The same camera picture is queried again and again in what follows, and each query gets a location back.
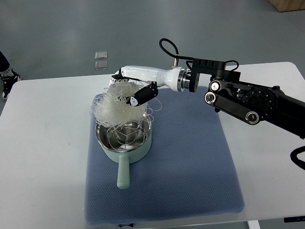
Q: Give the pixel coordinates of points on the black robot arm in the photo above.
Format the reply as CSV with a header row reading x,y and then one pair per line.
x,y
248,102

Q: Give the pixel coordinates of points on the black table side bracket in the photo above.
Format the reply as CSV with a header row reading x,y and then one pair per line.
x,y
294,219

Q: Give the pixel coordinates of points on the white table leg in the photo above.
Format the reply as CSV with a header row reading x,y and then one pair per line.
x,y
253,224

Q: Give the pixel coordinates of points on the mint green steel pot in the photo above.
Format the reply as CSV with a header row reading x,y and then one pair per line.
x,y
123,159

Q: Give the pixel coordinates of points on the white vermicelli nest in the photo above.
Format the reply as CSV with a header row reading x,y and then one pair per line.
x,y
110,109

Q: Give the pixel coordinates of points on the brown cardboard box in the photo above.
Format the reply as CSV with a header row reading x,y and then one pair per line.
x,y
288,5

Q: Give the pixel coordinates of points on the wire steaming rack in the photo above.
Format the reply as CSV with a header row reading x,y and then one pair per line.
x,y
126,137

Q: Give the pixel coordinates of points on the black white sneaker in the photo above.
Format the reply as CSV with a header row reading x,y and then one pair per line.
x,y
9,79

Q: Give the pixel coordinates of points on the person's dark trouser leg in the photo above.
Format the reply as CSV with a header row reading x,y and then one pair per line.
x,y
4,64

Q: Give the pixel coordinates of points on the upper metal floor plate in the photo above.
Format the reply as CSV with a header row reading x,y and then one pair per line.
x,y
101,55

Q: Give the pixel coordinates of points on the blue textured mat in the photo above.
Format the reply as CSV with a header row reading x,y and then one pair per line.
x,y
188,171

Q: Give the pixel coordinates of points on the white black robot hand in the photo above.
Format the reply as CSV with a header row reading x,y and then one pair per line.
x,y
176,79

